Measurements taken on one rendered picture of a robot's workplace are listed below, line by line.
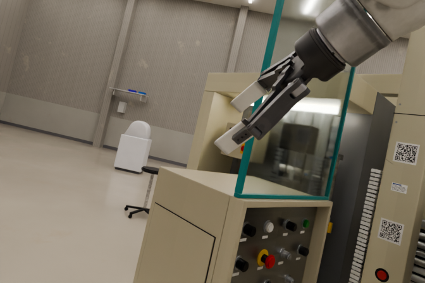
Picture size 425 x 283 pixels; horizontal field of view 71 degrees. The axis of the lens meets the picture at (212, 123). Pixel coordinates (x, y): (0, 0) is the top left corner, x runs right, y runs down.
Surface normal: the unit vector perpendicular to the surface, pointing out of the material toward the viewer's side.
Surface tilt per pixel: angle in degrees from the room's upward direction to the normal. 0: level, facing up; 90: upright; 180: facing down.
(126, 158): 90
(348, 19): 104
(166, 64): 90
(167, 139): 90
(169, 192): 90
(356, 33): 122
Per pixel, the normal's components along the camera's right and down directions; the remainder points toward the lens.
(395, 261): -0.70, -0.18
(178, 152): -0.09, -0.06
